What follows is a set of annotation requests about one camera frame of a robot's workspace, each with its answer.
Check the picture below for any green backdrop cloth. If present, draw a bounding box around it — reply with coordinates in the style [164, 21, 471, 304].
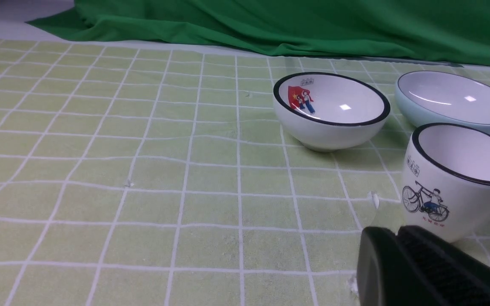
[28, 0, 490, 66]

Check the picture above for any white bowl with flag picture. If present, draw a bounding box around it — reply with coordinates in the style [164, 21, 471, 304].
[273, 72, 391, 152]

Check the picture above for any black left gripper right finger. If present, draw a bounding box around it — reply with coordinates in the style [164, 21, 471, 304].
[397, 225, 490, 306]

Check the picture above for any white cup with bicycle picture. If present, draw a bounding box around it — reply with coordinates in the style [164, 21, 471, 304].
[401, 123, 490, 243]

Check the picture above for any green checkered tablecloth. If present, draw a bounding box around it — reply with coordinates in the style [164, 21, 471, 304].
[0, 40, 490, 306]

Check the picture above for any light blue shallow bowl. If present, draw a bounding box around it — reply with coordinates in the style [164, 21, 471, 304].
[394, 71, 490, 134]

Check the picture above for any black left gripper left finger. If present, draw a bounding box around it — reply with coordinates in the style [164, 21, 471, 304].
[356, 227, 441, 306]

